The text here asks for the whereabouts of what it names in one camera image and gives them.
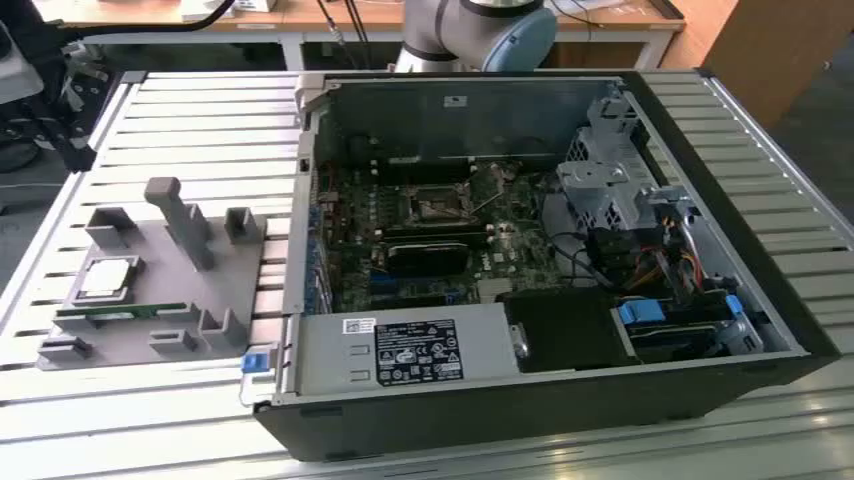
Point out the black curved bar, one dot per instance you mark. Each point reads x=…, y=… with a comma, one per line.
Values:
x=201, y=17

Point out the wooden cabinet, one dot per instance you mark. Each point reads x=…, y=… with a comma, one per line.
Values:
x=788, y=50

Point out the CPU socket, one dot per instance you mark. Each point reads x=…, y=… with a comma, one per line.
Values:
x=437, y=210

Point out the blue disk carrier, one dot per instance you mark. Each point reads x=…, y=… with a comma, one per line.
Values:
x=642, y=312

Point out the blue disk bay clip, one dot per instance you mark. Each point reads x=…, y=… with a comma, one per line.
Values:
x=733, y=307

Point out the grey parts rack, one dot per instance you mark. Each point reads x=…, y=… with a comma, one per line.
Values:
x=134, y=332

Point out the green RAM stick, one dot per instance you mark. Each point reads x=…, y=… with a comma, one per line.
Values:
x=120, y=310

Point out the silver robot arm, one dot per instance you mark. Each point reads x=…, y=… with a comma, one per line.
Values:
x=434, y=30

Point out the grey metal disk bay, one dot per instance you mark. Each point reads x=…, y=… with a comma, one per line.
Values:
x=594, y=195

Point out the black equipment stand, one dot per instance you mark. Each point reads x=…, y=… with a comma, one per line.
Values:
x=40, y=75

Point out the green motherboard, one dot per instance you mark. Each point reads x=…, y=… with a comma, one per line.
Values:
x=517, y=250

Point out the black plastic cover panel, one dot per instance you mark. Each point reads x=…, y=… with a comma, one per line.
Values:
x=567, y=330

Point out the wooden desk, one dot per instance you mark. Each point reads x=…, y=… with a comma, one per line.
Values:
x=267, y=22

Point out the blue case latch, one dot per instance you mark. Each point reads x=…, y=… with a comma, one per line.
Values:
x=255, y=362

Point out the metal locking lever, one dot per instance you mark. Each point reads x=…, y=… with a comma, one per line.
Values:
x=487, y=204

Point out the silver CPU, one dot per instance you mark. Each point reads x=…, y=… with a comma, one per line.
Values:
x=107, y=277

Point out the black RAM slot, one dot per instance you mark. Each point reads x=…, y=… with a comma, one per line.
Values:
x=434, y=239
x=427, y=230

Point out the black PC case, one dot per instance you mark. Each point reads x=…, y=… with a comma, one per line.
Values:
x=467, y=425

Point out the silver power supply unit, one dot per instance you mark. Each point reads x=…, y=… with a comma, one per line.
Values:
x=334, y=355

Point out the silver chipset heatsink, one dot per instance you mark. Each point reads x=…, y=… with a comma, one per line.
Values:
x=493, y=291

